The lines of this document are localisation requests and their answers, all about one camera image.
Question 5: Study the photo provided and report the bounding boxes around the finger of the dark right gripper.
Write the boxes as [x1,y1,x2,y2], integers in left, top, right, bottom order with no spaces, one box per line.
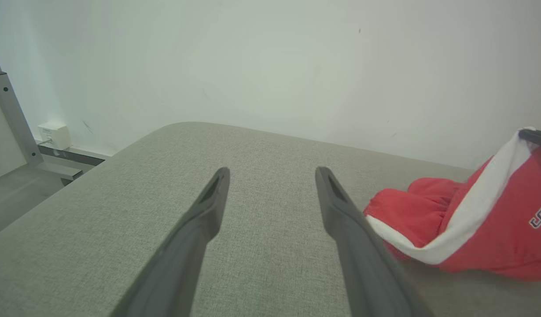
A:
[519,128,541,151]

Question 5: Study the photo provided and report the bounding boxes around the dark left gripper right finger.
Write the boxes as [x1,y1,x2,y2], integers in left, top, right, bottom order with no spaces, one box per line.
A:
[315,166,434,317]

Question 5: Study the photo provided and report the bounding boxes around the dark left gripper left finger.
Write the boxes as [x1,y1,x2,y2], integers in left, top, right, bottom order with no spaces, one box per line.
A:
[110,166,231,317]

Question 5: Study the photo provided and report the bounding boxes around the red shorts with white stripe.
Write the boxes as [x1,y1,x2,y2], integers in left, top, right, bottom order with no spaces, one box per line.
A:
[363,127,541,283]

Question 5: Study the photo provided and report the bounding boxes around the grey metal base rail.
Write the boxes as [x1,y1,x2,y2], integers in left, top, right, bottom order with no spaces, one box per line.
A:
[35,141,106,186]

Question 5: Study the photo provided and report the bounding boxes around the white wall power adapter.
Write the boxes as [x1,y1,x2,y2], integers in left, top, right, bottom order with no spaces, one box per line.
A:
[37,122,73,151]

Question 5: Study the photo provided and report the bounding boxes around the grey metal frame post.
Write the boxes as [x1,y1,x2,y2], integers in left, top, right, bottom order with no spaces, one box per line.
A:
[0,37,44,167]

